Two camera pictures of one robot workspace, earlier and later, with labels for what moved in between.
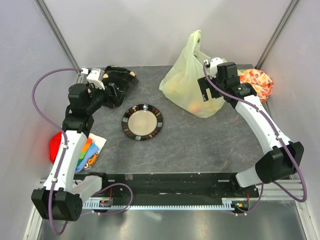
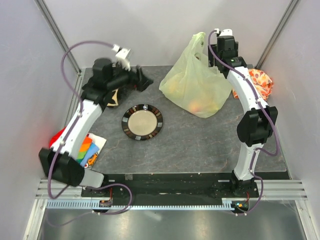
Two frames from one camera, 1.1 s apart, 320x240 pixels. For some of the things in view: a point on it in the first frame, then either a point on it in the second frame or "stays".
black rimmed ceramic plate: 142,121 stays
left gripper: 116,99 → 138,79
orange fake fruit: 196,106 stays
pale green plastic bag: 181,82 stays
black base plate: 175,186 stays
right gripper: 204,85 → 212,60
